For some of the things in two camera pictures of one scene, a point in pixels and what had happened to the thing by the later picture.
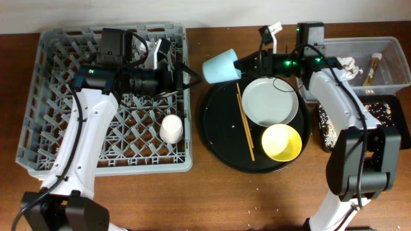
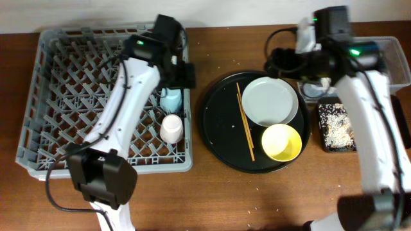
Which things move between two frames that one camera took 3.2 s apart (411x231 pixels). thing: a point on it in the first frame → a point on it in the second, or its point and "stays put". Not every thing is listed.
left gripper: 175,85 stays put
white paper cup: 171,129 stays put
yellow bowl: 281,143 stays put
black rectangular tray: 386,111 stays put
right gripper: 262,69 → 275,58
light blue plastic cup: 221,68 → 171,100
